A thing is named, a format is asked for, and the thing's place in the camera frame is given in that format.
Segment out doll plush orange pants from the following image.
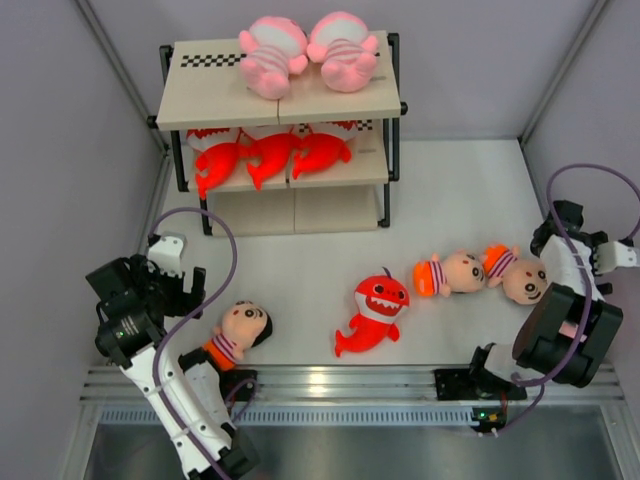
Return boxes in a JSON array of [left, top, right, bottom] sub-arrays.
[[412, 249, 487, 297]]

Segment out red shark plush mouth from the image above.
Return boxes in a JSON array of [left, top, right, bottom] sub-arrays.
[[334, 267, 410, 358]]

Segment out pink striped plush table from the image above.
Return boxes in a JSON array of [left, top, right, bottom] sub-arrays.
[[238, 16, 309, 100], [307, 11, 379, 93]]

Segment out pink striped plush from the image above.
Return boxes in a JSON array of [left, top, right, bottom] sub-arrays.
[[559, 322, 578, 338]]

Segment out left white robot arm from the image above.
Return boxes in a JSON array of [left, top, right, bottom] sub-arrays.
[[86, 254, 257, 479]]

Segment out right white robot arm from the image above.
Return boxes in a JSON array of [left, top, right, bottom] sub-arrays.
[[466, 200, 637, 399]]

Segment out doll plush near left arm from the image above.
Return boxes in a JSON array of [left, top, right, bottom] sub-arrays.
[[203, 300, 273, 373]]

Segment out red shark plush left shelf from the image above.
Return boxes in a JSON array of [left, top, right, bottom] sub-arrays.
[[186, 127, 241, 200]]

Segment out red shark plush shelf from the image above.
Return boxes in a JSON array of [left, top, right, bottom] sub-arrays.
[[239, 124, 300, 190], [186, 127, 241, 200], [292, 120, 358, 179]]

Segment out red shark plush middle shelf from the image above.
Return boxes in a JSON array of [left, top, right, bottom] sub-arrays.
[[239, 124, 300, 190]]

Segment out beige three-tier toy shelf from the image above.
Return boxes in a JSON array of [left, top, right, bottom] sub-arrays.
[[148, 31, 407, 236]]

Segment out red shark plush right shelf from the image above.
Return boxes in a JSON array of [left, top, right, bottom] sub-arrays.
[[292, 120, 358, 179]]

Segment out doll plush far right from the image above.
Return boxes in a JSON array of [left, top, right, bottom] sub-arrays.
[[482, 243, 548, 305]]

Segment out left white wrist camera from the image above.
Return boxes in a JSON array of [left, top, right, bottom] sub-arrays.
[[146, 232, 187, 278]]

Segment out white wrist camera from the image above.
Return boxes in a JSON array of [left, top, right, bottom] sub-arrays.
[[146, 232, 187, 278], [594, 241, 639, 275]]

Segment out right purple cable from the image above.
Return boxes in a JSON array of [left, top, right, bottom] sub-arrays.
[[474, 162, 640, 439]]

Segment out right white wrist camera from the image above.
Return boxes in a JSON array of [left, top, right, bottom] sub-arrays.
[[594, 241, 639, 275]]

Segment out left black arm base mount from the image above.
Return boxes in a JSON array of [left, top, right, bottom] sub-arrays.
[[219, 369, 258, 402]]

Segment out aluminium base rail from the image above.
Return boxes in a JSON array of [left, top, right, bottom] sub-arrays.
[[79, 364, 625, 404]]

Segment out slotted grey cable duct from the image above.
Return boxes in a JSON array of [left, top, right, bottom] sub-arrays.
[[99, 404, 481, 426]]

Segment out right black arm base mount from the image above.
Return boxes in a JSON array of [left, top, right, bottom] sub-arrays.
[[433, 367, 479, 401]]

